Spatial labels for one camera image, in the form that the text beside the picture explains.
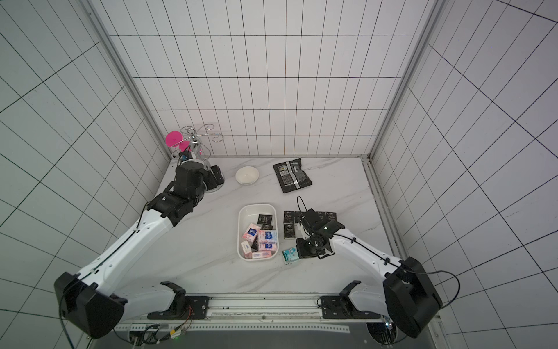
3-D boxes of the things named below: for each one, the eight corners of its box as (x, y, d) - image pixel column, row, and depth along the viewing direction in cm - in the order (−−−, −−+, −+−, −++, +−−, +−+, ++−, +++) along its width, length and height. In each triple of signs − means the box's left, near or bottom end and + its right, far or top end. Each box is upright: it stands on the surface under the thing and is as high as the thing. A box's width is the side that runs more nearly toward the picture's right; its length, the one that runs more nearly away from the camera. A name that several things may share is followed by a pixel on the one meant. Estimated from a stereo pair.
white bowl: (236, 188, 108) (234, 181, 104) (238, 172, 114) (237, 166, 110) (257, 188, 108) (257, 181, 104) (259, 172, 115) (258, 166, 110)
